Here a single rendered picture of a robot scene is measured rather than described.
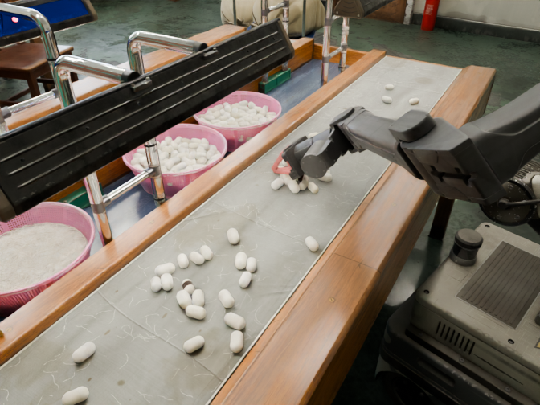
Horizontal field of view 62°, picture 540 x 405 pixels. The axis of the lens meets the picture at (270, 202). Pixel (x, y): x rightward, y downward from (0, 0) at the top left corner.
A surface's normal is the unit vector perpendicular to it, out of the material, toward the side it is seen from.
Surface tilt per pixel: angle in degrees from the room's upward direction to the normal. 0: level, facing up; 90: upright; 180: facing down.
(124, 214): 0
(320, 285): 0
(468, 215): 0
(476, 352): 90
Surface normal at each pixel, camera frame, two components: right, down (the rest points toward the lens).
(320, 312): 0.00, -0.81
